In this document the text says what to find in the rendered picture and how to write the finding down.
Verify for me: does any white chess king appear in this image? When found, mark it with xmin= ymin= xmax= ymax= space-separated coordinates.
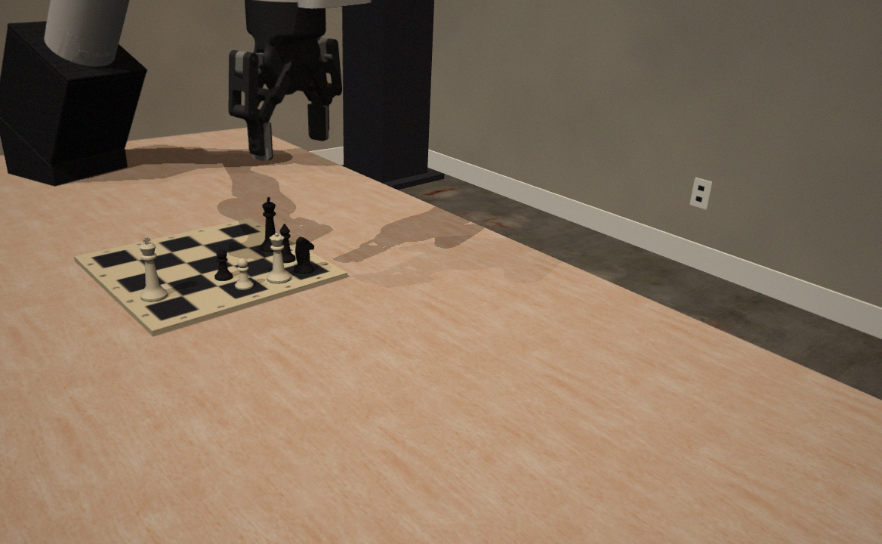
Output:
xmin=139 ymin=236 xmax=168 ymax=302

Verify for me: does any white pawn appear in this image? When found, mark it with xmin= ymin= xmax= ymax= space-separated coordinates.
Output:
xmin=235 ymin=258 xmax=254 ymax=290

